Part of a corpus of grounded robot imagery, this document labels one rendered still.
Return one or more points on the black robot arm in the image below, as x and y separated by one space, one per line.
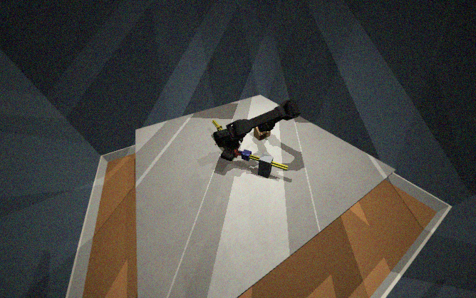
287 110

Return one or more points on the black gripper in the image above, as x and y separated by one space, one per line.
232 145

